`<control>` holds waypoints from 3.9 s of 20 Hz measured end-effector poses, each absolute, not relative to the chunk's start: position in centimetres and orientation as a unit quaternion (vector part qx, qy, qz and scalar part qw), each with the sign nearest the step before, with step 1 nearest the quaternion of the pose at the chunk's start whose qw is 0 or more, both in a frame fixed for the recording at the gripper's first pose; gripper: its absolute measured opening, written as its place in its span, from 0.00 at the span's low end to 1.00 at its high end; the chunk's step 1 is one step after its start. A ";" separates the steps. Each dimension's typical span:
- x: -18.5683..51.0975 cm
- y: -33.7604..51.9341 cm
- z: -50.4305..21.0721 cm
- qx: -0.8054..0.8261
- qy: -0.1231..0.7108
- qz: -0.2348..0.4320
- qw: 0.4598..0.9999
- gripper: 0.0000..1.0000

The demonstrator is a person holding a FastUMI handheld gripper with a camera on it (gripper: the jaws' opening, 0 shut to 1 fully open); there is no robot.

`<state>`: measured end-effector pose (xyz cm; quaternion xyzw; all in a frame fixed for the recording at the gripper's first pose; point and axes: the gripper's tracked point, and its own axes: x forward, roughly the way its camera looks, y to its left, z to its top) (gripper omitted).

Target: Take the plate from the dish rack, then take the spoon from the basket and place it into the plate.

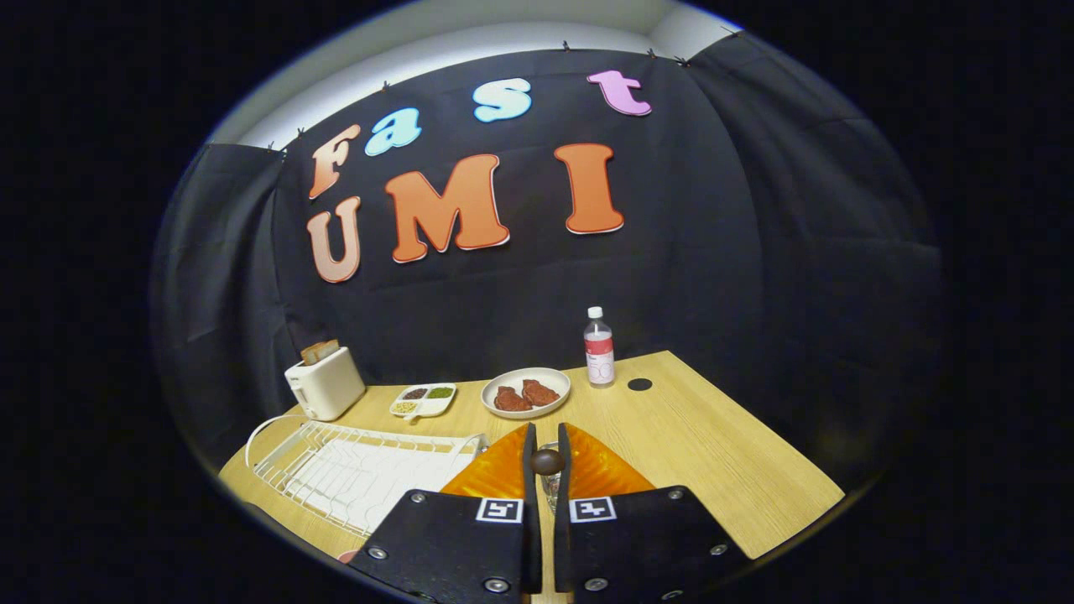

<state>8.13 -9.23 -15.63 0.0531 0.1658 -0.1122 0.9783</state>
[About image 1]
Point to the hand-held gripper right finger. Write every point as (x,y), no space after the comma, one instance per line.
(560,537)

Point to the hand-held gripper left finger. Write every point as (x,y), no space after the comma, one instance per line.
(531,520)

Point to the white plate with steaks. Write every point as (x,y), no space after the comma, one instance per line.
(524,373)

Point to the white divided dish with beans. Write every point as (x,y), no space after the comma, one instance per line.
(432,405)

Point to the brown steak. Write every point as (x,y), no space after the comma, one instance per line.
(541,393)
(510,399)

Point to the black round table grommet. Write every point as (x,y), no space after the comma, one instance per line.
(640,384)

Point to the clear plastic bottle red label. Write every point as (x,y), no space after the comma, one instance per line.
(599,356)

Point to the white toaster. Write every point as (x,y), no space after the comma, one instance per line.
(327,386)

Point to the toast slices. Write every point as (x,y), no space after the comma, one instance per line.
(320,351)

